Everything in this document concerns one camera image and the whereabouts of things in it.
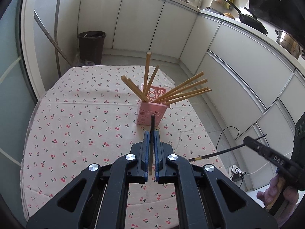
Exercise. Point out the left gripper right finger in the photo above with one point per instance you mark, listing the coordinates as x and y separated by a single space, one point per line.
205 197

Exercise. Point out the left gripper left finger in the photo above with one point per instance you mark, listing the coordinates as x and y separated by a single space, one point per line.
97 197

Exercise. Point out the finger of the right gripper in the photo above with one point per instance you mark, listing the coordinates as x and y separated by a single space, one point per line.
271 155

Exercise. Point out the black chopstick gold band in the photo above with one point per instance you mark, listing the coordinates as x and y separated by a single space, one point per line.
216 153
151 144

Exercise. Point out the pink perforated utensil holder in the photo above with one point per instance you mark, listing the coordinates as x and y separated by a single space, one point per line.
147 109

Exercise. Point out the bamboo chopstick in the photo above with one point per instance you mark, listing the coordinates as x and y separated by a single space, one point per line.
147 65
180 90
180 86
183 94
143 97
188 96
125 80
152 79

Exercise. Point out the right gloved hand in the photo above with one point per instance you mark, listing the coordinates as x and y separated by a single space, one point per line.
292 216

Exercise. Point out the black plug adapter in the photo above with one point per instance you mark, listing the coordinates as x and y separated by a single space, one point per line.
238 176

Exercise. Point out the white power strip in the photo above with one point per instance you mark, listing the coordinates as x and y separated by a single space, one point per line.
234 169

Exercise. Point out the steel cooking pot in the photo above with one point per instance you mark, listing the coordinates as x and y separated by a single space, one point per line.
291 45

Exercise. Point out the black frying pan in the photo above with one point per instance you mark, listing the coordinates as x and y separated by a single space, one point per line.
249 20

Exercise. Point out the dark brown trash bin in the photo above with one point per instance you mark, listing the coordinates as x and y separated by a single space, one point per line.
91 46

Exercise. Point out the white kettle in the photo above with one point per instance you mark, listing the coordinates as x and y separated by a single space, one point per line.
196 3

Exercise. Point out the leaning metal pole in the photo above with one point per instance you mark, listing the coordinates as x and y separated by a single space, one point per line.
49 37

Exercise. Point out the metal mop handle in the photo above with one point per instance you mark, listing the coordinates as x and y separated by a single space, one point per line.
56 37

